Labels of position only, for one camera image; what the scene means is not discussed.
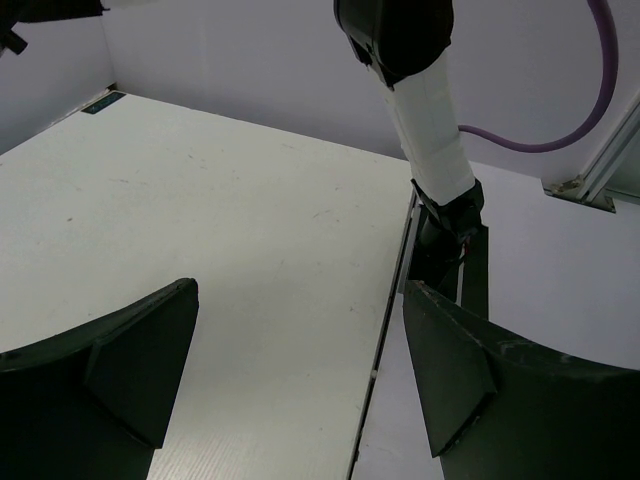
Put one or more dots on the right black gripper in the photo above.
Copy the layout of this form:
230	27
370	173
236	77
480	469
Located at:
41	11

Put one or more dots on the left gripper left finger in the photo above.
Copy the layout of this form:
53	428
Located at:
95	401

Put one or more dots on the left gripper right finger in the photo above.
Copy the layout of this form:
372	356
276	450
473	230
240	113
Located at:
499	406

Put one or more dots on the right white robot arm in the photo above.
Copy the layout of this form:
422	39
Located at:
289	63

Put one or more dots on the right blue corner label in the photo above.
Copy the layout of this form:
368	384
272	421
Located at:
103	102

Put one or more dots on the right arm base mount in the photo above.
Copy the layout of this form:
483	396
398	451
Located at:
448	250

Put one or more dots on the aluminium frame rail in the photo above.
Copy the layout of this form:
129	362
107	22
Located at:
612	174

